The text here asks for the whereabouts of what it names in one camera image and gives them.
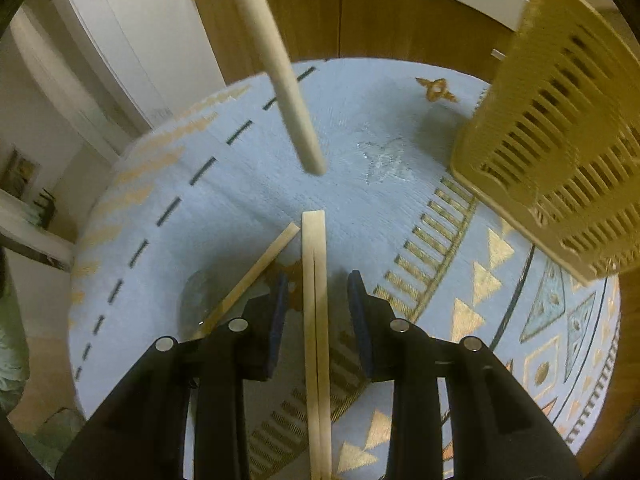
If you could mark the clear plastic spoon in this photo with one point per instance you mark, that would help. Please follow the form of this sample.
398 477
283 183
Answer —
200 292

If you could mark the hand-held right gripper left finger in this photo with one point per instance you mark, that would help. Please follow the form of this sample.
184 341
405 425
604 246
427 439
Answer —
277 320

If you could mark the round wooden stick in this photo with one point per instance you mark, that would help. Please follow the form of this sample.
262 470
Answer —
280 70

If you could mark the beige plastic slotted basket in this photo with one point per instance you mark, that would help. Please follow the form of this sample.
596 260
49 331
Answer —
565 125

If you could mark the framed picture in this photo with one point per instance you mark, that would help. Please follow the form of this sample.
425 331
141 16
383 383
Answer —
22 172

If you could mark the white door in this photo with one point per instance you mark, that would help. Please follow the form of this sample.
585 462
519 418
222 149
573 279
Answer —
135 35

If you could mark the blue patterned rug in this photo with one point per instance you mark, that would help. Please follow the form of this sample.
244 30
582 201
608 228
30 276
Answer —
375 125

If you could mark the wooden cabinet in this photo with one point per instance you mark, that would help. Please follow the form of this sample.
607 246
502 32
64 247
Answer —
390 25

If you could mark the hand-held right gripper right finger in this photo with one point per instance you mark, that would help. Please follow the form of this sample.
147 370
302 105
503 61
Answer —
361 320

